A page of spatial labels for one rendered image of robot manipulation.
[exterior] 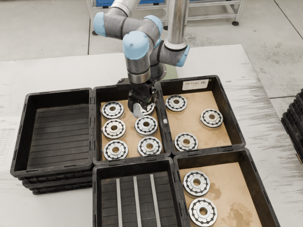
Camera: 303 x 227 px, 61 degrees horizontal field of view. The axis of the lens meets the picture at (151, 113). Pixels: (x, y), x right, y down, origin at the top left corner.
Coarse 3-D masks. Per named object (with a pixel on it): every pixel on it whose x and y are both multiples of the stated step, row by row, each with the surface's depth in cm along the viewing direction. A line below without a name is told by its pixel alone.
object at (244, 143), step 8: (160, 80) 120; (168, 80) 120; (176, 80) 120; (184, 80) 121; (160, 88) 117; (160, 96) 114; (224, 96) 114; (232, 112) 109; (168, 128) 104; (168, 136) 102; (240, 136) 102; (240, 144) 100; (176, 152) 98; (184, 152) 98; (192, 152) 98
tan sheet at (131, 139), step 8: (128, 112) 122; (104, 120) 119; (128, 120) 119; (136, 120) 119; (128, 128) 116; (128, 136) 114; (136, 136) 114; (160, 136) 114; (104, 144) 111; (128, 144) 111; (136, 144) 111; (136, 152) 109; (104, 160) 107
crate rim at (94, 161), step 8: (96, 88) 117; (104, 88) 118; (160, 104) 112; (160, 112) 109; (168, 144) 100; (168, 152) 98; (96, 160) 96; (112, 160) 96; (120, 160) 96; (128, 160) 96
